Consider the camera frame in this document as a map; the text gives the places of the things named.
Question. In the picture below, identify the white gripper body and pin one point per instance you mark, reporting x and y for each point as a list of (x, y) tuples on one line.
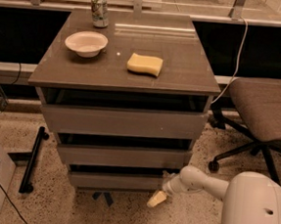
[(168, 186)]

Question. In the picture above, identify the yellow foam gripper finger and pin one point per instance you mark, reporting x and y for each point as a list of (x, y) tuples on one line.
[(157, 198)]

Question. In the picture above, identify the grey bottom drawer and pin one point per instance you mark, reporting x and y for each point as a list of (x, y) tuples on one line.
[(116, 181)]

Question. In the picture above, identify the grey drawer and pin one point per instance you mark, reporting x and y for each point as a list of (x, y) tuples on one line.
[(131, 123), (116, 181), (124, 156)]

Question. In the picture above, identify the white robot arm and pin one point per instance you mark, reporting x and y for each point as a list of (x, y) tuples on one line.
[(249, 198)]

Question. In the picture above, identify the grey top drawer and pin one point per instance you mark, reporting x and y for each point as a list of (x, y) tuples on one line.
[(131, 123)]

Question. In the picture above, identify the grey drawer cabinet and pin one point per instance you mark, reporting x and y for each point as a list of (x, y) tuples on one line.
[(185, 83)]

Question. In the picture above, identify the grey middle drawer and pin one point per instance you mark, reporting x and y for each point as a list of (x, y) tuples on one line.
[(124, 156)]

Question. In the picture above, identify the blue tape cross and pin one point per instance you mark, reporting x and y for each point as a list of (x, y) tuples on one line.
[(106, 195)]

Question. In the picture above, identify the grey office chair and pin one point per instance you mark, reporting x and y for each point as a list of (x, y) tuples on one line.
[(258, 102)]

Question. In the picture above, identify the yellow sponge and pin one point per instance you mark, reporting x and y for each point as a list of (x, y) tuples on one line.
[(145, 64)]

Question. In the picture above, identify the black wheeled stand base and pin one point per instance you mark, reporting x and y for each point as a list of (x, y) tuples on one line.
[(30, 158)]

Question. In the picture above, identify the white bowl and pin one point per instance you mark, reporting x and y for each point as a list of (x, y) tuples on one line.
[(86, 44)]

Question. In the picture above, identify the green white drink can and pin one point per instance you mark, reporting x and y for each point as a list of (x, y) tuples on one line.
[(99, 12)]

